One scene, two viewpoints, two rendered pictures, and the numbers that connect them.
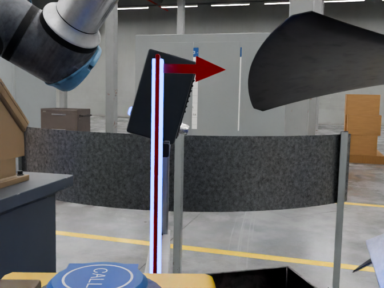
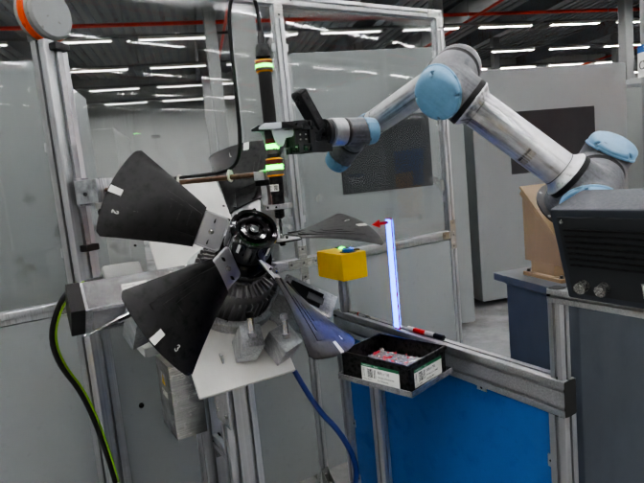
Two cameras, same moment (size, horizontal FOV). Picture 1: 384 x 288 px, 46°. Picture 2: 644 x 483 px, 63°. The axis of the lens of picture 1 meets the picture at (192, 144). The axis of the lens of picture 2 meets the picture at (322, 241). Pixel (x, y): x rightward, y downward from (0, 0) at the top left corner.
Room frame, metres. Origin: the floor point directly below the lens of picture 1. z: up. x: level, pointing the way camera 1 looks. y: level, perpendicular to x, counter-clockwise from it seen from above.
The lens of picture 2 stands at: (1.67, -0.87, 1.33)
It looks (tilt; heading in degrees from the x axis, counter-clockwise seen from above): 7 degrees down; 151
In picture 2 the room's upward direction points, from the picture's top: 6 degrees counter-clockwise
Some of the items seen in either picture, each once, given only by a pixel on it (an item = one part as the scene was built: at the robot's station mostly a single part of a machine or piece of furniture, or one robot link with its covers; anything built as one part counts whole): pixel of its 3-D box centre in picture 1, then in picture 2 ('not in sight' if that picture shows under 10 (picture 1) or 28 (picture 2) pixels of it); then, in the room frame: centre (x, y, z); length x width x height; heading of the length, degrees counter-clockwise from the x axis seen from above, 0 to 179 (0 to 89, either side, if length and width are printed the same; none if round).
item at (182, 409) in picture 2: not in sight; (180, 392); (0.11, -0.55, 0.73); 0.15 x 0.09 x 0.22; 2
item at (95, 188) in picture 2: not in sight; (93, 191); (-0.06, -0.69, 1.35); 0.10 x 0.07 x 0.09; 37
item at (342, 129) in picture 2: not in sight; (333, 132); (0.43, -0.12, 1.44); 0.08 x 0.05 x 0.08; 2
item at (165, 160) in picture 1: (162, 187); (559, 333); (0.96, 0.06, 0.96); 0.03 x 0.03 x 0.20; 2
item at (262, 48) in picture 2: not in sight; (270, 126); (0.44, -0.31, 1.46); 0.04 x 0.04 x 0.46
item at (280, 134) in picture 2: not in sight; (278, 134); (0.46, -0.31, 1.44); 0.09 x 0.03 x 0.06; 102
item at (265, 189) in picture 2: not in sight; (273, 189); (0.43, -0.32, 1.31); 0.09 x 0.07 x 0.10; 37
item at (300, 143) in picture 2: not in sight; (309, 136); (0.43, -0.20, 1.44); 0.12 x 0.08 x 0.09; 92
